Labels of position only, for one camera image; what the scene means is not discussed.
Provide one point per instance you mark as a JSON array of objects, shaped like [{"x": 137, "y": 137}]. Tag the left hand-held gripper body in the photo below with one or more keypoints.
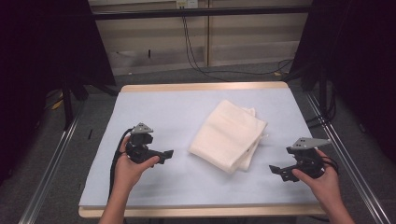
[{"x": 141, "y": 151}]

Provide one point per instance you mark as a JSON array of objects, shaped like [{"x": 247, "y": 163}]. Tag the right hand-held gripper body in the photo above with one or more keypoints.
[{"x": 308, "y": 161}]

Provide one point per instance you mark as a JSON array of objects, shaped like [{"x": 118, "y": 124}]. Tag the white mesh laundry bag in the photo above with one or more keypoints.
[{"x": 227, "y": 137}]

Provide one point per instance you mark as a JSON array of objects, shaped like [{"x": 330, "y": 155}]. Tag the person's left hand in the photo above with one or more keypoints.
[{"x": 127, "y": 172}]

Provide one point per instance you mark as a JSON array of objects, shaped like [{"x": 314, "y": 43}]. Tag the person's right hand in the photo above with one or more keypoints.
[{"x": 327, "y": 183}]

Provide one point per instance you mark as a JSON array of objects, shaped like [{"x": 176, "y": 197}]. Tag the light blue mat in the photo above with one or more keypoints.
[{"x": 174, "y": 115}]

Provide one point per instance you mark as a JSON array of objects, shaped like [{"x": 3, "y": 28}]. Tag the small black floor stick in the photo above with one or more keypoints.
[{"x": 90, "y": 134}]

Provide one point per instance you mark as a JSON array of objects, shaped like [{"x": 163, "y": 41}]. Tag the light wooden table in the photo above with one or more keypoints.
[{"x": 202, "y": 86}]

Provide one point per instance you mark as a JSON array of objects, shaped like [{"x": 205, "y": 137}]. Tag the black metal stand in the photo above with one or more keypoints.
[{"x": 69, "y": 102}]

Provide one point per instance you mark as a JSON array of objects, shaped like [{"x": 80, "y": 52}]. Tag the yellow tape strip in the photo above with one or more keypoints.
[{"x": 57, "y": 102}]

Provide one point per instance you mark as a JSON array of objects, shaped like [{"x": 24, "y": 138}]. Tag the black curtain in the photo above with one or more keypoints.
[
  {"x": 358, "y": 62},
  {"x": 46, "y": 62}
]

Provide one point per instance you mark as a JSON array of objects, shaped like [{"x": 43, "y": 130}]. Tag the black horizontal metal bar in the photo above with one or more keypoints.
[{"x": 199, "y": 12}]

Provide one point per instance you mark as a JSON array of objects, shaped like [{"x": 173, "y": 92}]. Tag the silver metal floor rail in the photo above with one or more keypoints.
[
  {"x": 351, "y": 161},
  {"x": 49, "y": 171}
]

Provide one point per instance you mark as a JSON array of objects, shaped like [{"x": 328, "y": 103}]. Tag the white wall outlet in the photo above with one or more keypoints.
[{"x": 186, "y": 3}]

